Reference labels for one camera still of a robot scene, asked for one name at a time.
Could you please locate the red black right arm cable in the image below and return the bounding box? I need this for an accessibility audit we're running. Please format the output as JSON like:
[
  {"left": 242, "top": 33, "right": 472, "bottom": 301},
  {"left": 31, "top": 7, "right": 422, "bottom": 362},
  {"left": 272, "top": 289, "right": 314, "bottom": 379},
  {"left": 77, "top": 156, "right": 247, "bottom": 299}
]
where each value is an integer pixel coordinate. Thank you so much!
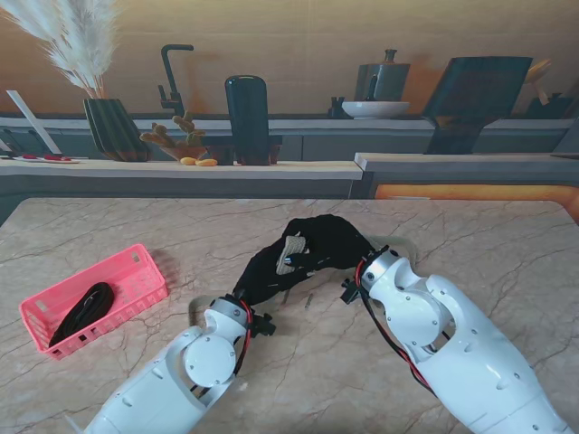
[{"left": 355, "top": 259, "right": 440, "bottom": 399}]

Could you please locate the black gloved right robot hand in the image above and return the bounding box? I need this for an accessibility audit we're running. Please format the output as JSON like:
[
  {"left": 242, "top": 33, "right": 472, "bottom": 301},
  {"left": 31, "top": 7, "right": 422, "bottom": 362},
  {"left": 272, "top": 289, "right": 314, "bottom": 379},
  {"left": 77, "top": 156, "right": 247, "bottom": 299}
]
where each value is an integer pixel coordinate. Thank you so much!
[{"left": 282, "top": 214, "right": 379, "bottom": 272}]

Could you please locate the pale grey braided belt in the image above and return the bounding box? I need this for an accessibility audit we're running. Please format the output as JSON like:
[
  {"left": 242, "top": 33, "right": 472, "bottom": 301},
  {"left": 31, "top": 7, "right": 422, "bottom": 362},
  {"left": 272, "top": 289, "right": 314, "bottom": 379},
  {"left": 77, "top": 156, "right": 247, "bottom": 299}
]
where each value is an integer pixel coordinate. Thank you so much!
[{"left": 368, "top": 234, "right": 420, "bottom": 268}]

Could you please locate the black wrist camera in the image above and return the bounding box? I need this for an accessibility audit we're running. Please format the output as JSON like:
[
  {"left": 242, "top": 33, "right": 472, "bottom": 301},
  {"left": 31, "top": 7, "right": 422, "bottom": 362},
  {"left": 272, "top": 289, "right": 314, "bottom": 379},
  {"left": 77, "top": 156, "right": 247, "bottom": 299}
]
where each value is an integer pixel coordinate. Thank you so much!
[
  {"left": 339, "top": 278, "right": 363, "bottom": 305},
  {"left": 251, "top": 312, "right": 278, "bottom": 339}
]

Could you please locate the dark brown braided belt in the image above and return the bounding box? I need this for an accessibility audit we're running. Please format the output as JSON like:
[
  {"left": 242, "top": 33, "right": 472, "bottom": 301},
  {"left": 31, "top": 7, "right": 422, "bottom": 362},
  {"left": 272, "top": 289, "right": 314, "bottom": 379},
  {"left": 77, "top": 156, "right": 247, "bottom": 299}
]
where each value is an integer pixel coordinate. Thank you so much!
[{"left": 47, "top": 281, "right": 117, "bottom": 348}]

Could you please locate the pink plastic storage basket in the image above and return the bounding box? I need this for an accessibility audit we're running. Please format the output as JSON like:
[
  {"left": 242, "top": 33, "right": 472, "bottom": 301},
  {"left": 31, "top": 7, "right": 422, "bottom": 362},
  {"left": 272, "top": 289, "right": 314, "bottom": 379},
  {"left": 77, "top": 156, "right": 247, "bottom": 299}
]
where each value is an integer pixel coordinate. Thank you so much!
[{"left": 19, "top": 242, "right": 170, "bottom": 362}]

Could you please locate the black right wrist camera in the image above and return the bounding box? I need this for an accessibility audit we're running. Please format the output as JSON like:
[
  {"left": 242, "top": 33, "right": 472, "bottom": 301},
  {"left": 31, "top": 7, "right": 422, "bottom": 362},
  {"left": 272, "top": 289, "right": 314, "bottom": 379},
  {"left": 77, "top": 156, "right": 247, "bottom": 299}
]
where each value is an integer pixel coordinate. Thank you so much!
[{"left": 339, "top": 278, "right": 363, "bottom": 305}]

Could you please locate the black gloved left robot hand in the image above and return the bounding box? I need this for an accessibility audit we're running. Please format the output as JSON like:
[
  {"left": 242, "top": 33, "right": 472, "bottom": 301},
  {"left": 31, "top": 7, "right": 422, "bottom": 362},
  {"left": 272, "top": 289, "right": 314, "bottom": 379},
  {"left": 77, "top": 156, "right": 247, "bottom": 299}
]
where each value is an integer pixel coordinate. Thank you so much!
[{"left": 233, "top": 239, "right": 336, "bottom": 307}]

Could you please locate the printed kitchen scene backdrop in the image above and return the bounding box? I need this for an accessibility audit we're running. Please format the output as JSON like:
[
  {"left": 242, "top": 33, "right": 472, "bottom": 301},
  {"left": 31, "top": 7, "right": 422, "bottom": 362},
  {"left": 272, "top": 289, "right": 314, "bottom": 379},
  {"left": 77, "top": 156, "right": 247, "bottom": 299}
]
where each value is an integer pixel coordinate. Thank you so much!
[{"left": 0, "top": 0, "right": 579, "bottom": 200}]

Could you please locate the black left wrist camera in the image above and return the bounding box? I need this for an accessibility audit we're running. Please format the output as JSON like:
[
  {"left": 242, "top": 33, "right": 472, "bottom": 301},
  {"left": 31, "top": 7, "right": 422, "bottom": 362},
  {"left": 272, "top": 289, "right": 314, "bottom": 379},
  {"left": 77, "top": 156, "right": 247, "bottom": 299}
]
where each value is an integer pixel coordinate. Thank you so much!
[{"left": 251, "top": 312, "right": 278, "bottom": 339}]

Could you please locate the red black arm cable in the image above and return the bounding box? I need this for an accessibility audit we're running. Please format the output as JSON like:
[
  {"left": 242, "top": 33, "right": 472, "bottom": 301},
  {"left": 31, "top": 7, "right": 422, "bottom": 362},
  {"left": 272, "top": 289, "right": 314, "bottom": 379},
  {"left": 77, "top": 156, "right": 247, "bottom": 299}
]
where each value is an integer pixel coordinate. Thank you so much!
[
  {"left": 189, "top": 300, "right": 254, "bottom": 403},
  {"left": 355, "top": 259, "right": 440, "bottom": 399}
]

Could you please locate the red black left arm cable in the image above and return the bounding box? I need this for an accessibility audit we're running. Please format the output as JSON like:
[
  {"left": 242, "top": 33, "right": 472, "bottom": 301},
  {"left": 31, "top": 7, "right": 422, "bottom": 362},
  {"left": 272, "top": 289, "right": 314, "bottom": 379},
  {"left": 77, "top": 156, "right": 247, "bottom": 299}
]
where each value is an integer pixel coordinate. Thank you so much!
[{"left": 189, "top": 300, "right": 254, "bottom": 403}]

